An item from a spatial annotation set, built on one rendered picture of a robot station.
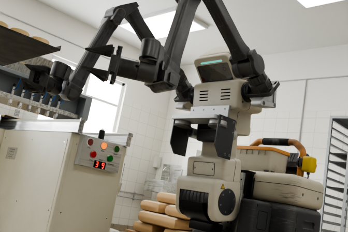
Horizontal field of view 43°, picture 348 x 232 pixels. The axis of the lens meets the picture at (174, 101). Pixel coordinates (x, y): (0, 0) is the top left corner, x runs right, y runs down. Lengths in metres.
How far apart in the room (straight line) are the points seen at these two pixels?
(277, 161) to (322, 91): 4.15
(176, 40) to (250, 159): 0.89
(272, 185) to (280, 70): 4.77
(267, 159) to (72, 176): 0.88
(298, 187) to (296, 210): 0.09
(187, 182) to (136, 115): 5.66
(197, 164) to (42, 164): 0.77
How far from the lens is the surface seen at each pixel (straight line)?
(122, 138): 2.24
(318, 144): 5.97
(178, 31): 1.37
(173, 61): 1.31
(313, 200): 1.99
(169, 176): 7.47
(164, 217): 5.99
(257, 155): 2.05
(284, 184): 1.89
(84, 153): 2.06
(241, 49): 1.64
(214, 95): 1.87
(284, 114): 6.33
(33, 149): 2.31
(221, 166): 1.76
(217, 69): 1.86
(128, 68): 1.23
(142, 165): 7.54
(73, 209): 2.11
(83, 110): 2.92
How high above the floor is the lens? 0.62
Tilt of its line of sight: 13 degrees up
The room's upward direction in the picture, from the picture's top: 11 degrees clockwise
